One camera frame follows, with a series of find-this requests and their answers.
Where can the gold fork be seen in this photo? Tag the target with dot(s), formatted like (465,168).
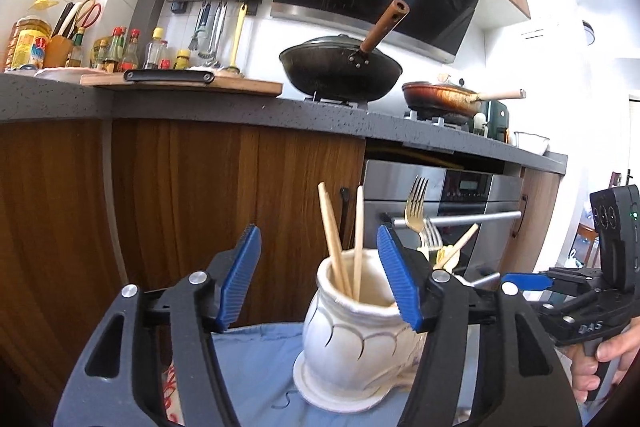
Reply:
(416,217)

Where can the yellow tulip spoon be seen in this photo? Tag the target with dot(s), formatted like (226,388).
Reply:
(447,259)

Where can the grey kitchen countertop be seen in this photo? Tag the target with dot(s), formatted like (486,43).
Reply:
(200,107)

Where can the row of sauce bottles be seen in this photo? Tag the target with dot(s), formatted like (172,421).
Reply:
(130,52)

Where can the wooden cutting board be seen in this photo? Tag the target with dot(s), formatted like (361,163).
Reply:
(240,86)

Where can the brown frying pan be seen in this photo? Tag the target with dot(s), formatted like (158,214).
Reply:
(440,97)

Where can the hanging metal kitchen utensil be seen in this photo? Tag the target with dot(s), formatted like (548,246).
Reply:
(219,32)
(202,27)

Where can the dark green appliance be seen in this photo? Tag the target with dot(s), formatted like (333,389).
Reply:
(495,119)

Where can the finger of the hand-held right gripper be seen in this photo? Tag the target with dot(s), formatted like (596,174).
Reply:
(522,282)

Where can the silver fork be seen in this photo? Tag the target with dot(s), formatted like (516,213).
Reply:
(432,239)

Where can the blue printed blanket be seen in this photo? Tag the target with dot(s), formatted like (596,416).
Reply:
(260,382)

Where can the wooden base cabinet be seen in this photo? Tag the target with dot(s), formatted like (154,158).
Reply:
(175,207)

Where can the stainless steel oven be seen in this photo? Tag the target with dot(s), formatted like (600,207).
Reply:
(465,192)

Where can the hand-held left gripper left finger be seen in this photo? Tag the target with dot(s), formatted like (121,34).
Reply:
(240,277)

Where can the round ceiling lamp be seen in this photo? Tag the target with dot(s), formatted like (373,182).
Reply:
(588,34)

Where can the gas stove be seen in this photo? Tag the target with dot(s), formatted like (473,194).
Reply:
(357,104)

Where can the white bowl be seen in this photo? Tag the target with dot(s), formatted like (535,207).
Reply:
(531,142)

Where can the narrow wooden cabinet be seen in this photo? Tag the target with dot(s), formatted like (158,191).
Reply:
(537,217)

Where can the yellow cooking oil bottle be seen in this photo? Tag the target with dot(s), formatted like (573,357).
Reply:
(27,42)

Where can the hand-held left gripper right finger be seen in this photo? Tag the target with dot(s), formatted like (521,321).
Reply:
(400,282)

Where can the cream ceramic utensil holder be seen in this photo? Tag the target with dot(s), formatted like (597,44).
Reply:
(350,347)

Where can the wooden knife block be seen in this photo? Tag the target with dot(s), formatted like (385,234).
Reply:
(57,52)

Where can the person's right hand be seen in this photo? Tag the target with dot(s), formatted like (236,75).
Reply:
(630,342)

